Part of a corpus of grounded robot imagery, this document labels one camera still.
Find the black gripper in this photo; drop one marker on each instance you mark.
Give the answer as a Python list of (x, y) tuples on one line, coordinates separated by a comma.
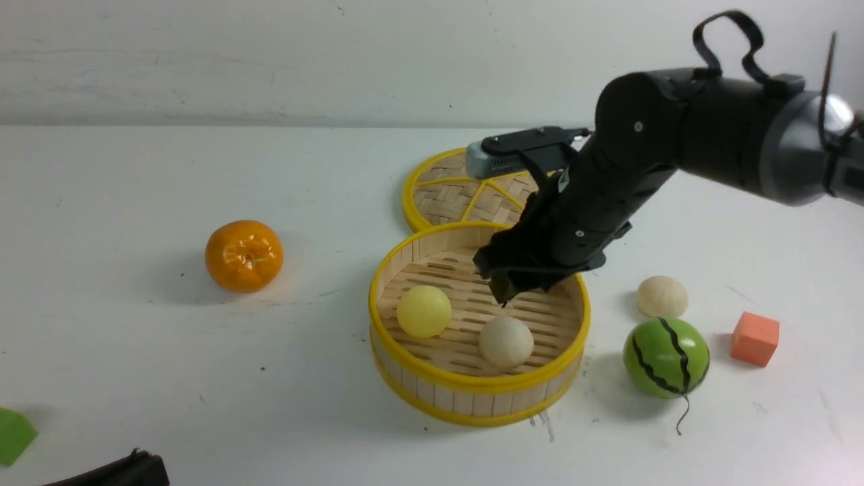
[(565, 229)]

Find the white bun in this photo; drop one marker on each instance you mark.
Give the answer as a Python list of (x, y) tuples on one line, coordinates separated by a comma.
[(505, 342), (662, 296)]

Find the yellow bun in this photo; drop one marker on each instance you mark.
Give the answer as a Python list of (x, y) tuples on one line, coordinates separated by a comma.
[(424, 311)]

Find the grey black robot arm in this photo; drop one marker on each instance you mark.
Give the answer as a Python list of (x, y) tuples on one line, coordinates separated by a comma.
[(791, 147)]

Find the bamboo steamer lid yellow rim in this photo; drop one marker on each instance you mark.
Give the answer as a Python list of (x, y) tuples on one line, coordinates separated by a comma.
[(439, 191)]

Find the green toy watermelon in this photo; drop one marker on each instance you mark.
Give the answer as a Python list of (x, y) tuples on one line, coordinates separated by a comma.
[(666, 358)]

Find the orange foam cube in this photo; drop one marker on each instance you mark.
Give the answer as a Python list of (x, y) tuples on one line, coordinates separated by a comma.
[(755, 339)]

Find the orange toy tangerine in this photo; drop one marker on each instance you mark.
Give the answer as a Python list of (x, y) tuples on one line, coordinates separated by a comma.
[(244, 256)]

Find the green foam block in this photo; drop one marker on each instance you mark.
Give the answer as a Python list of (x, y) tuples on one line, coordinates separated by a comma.
[(16, 434)]

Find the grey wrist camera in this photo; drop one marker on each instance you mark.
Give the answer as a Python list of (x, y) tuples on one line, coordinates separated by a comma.
[(538, 151)]

